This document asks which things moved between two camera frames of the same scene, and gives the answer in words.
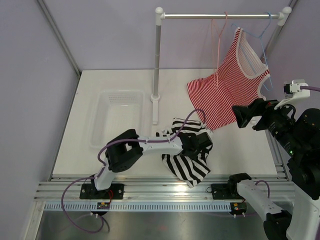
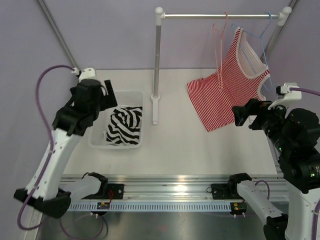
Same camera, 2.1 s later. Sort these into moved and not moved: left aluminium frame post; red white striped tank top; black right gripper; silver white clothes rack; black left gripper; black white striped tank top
Moved: black left gripper; black white striped tank top
Not moved: black right gripper; red white striped tank top; left aluminium frame post; silver white clothes rack
